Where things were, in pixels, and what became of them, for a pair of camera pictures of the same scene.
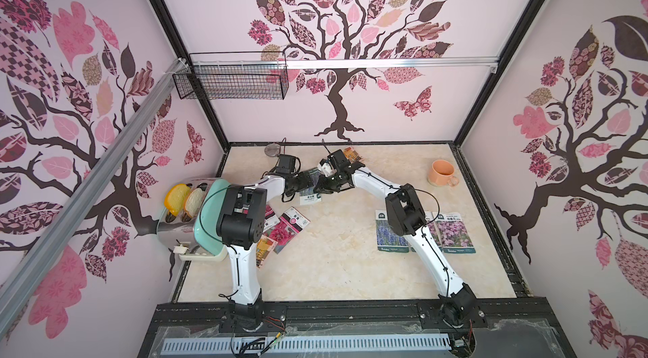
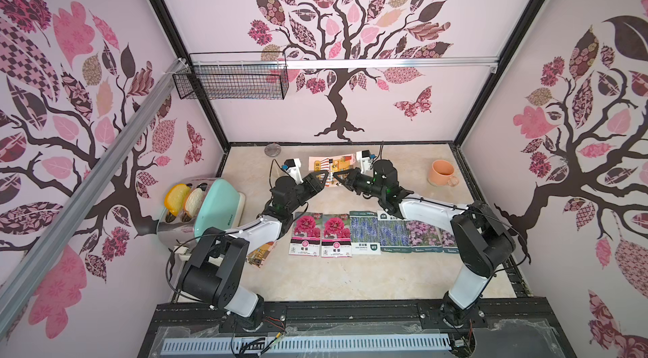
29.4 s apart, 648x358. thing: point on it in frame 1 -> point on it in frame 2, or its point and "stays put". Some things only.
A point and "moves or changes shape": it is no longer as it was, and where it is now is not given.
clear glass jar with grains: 272,149 stays put
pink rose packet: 291,225 -> 336,235
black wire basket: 234,75 stays put
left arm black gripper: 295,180 -> 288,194
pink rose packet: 270,219 moves or changes shape
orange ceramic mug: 442,174 stays put
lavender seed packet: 309,196 moves or changes shape
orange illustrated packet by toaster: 265,246 stays put
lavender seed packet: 387,239 stays put
